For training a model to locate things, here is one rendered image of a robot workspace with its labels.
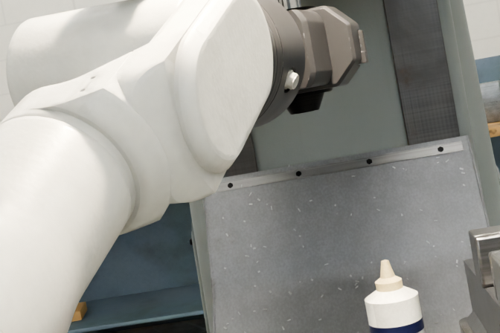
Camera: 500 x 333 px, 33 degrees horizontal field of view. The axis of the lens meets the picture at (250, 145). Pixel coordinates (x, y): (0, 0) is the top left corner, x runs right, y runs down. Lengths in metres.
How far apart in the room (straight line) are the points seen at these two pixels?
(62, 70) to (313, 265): 0.60
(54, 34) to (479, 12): 4.53
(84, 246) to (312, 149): 0.72
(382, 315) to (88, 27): 0.33
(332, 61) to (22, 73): 0.23
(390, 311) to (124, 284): 4.54
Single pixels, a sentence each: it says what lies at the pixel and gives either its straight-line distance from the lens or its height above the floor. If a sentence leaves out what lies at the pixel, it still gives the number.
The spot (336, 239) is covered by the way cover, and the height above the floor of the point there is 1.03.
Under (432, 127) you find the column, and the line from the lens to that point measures 1.01.
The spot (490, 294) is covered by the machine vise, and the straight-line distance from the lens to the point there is 0.67.
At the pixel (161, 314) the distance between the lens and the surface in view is 4.36.
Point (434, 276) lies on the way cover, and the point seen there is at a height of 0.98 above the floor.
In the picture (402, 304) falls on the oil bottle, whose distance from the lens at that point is 0.64.
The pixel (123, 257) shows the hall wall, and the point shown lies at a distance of 5.11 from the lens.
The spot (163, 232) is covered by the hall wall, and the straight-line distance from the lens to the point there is 5.03.
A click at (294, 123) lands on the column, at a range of 1.01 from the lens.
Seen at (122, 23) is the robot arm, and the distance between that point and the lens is 0.41.
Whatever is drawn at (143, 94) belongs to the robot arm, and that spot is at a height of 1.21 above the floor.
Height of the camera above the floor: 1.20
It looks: 3 degrees down
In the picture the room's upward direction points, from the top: 10 degrees counter-clockwise
